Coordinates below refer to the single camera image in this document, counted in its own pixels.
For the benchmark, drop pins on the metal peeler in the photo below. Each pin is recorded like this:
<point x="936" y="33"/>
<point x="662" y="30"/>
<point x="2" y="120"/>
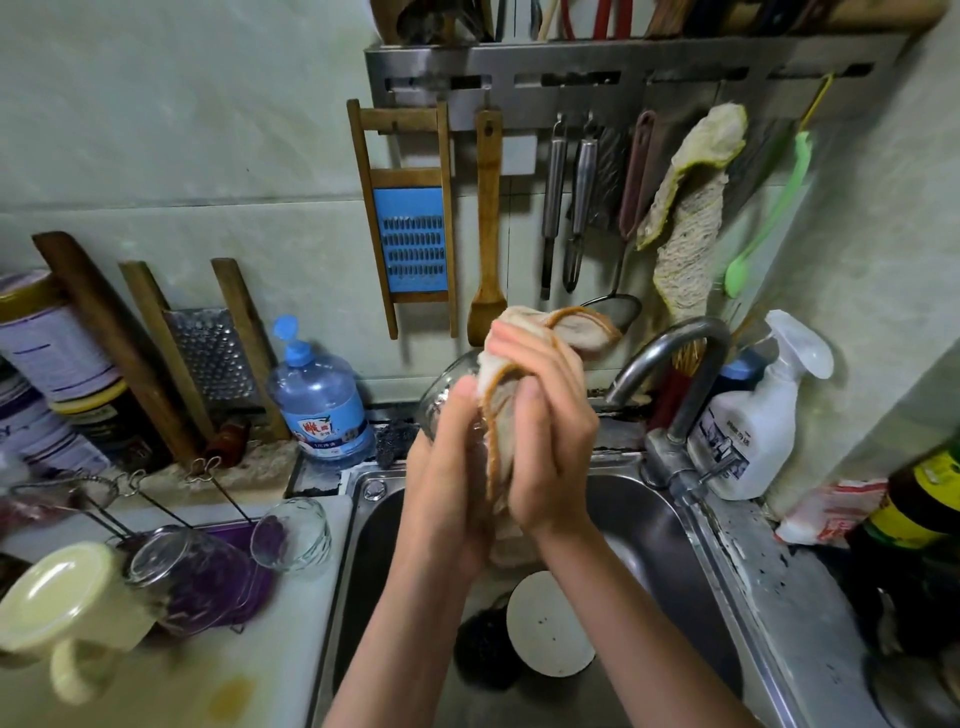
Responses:
<point x="554" y="210"/>
<point x="581" y="203"/>

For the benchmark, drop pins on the wooden spatula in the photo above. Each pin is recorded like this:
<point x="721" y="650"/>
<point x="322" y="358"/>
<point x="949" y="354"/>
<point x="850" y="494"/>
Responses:
<point x="488" y="240"/>

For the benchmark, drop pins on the wooden slicer with blue blade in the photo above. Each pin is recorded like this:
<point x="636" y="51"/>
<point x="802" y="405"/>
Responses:
<point x="408" y="233"/>

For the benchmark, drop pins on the stainless steel sink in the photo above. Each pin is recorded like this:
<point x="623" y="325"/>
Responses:
<point x="675" y="555"/>

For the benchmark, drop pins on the wall mounted metal utensil rack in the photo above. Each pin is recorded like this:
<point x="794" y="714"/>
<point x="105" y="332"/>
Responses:
<point x="630" y="75"/>

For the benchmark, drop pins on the wooden framed metal grater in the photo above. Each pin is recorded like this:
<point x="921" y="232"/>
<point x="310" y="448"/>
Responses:
<point x="203" y="353"/>

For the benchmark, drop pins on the red container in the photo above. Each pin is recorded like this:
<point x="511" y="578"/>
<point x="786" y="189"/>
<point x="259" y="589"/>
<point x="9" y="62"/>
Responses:
<point x="672" y="398"/>

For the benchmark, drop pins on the dark metal ladle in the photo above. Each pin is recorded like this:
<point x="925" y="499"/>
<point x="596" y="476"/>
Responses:
<point x="435" y="23"/>

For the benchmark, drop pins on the wooden rolling pin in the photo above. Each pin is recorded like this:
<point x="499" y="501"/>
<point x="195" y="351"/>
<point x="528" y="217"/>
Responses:
<point x="113" y="345"/>

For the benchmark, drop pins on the metal pot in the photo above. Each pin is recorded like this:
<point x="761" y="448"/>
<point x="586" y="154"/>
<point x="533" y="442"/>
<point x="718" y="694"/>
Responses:
<point x="915" y="675"/>

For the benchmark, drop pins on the dark bottle with yellow label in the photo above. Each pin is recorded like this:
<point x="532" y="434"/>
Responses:
<point x="912" y="510"/>

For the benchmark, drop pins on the bundle of dark chopsticks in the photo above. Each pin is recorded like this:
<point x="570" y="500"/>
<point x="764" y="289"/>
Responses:
<point x="480" y="15"/>

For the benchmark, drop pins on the mesh strainer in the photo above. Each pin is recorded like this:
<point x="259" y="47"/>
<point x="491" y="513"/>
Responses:
<point x="615" y="308"/>

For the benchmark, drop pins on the small clear glass cup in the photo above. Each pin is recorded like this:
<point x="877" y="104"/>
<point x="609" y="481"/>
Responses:
<point x="438" y="398"/>

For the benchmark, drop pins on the pink and white plastic bag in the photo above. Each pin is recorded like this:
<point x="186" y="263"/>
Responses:
<point x="833" y="513"/>

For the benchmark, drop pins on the metal faucet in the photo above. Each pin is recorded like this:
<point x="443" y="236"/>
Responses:
<point x="660" y="353"/>

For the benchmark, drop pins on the blue capped bottle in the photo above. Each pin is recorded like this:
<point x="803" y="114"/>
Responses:
<point x="740" y="368"/>

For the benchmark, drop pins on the plastic bag with red contents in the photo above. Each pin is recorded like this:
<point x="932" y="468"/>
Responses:
<point x="18" y="503"/>

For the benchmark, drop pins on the dark scouring pad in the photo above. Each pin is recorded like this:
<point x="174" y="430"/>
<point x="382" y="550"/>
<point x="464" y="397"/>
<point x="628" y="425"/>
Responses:
<point x="393" y="443"/>

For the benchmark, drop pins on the purple plastic tray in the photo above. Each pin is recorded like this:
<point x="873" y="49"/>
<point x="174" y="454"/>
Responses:
<point x="248" y="578"/>

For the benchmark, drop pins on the wooden scoop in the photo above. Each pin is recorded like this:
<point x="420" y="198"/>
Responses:
<point x="387" y="15"/>

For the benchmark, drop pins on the hanging loofah sponge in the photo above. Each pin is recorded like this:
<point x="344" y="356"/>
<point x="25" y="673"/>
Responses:
<point x="690" y="210"/>

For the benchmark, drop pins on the person's left hand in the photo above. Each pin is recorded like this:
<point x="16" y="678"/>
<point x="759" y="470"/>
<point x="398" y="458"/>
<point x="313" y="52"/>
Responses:
<point x="443" y="495"/>

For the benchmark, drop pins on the beige dish cloth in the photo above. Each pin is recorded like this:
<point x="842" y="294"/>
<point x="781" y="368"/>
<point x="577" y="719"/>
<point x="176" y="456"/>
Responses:
<point x="585" y="333"/>

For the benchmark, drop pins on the white plate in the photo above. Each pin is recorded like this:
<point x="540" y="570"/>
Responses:
<point x="548" y="630"/>

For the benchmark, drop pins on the person's right hand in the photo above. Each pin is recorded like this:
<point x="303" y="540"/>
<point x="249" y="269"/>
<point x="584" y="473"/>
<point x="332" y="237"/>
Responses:
<point x="555" y="465"/>

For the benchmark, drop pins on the yellow mug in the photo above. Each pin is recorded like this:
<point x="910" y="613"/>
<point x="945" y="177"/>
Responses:
<point x="60" y="600"/>

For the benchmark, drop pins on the person's left forearm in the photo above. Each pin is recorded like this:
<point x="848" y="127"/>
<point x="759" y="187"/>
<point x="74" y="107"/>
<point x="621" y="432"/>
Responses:
<point x="405" y="653"/>

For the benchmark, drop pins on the small blue water bottle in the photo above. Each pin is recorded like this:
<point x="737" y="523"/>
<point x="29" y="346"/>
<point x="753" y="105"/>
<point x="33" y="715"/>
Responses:
<point x="320" y="398"/>

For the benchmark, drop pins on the stack of labelled tin cans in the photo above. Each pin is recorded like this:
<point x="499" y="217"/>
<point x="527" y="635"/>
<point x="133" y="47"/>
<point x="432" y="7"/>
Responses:
<point x="45" y="368"/>

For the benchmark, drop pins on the white spray bottle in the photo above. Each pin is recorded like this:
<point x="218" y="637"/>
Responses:
<point x="750" y="428"/>

